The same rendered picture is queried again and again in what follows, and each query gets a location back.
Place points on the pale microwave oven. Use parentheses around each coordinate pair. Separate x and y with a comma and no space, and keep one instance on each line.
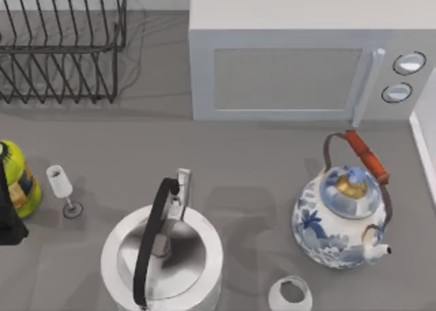
(272,25)

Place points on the blue and white teapot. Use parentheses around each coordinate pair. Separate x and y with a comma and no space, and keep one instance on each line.
(334,222)

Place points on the white wine glass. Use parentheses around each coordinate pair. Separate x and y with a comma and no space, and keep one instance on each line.
(60,185)

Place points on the small microwave knob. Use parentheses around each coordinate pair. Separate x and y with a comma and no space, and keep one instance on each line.
(396,92)

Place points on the yellow green bottle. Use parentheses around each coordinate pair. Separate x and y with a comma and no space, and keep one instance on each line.
(24,185)

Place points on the large microwave knob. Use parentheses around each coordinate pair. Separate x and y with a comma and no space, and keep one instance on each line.
(408,63)

